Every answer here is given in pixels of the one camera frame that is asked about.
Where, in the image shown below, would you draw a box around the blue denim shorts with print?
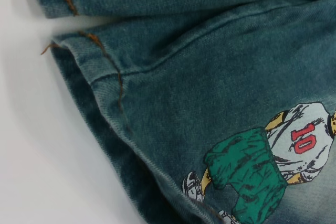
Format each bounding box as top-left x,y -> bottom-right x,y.
26,0 -> 336,224

